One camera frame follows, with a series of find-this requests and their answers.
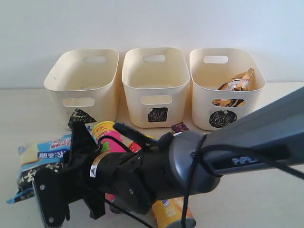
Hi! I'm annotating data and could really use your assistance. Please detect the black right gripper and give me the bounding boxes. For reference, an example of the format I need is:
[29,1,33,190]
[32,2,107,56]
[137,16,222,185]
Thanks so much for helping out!
[32,121,155,228]

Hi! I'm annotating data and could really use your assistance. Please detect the blue instant noodle bag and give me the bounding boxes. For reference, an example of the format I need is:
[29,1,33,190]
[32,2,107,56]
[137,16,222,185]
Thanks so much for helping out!
[6,134,71,204]

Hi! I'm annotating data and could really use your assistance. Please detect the pink Lays chip can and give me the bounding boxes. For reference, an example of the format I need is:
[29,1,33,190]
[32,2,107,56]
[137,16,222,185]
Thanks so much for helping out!
[91,121,129,214]

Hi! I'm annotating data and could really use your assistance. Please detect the yellow Lays chip can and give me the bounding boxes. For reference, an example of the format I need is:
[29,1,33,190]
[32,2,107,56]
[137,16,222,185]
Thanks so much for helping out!
[128,135,197,228]

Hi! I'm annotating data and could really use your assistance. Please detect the purple drink carton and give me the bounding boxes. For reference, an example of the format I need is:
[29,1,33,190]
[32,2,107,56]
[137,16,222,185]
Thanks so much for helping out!
[171,122,189,134]

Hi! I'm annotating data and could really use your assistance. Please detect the orange instant noodle bag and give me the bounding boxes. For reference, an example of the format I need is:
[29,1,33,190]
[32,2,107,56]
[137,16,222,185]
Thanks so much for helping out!
[212,68,255,107]

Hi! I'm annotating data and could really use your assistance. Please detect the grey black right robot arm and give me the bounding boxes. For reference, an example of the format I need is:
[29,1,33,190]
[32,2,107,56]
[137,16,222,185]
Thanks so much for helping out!
[32,88,304,228]

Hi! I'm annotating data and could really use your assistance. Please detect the cream bin triangle mark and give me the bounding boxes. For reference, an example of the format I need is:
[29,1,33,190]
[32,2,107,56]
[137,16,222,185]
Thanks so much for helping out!
[44,49,119,128]

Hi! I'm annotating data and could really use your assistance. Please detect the cream bin square mark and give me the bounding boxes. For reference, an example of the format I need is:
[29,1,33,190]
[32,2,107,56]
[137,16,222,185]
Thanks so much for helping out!
[122,47,190,128]

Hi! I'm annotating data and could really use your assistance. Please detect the cream bin circle mark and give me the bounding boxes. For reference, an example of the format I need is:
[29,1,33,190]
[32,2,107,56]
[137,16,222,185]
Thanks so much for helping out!
[190,48,266,131]

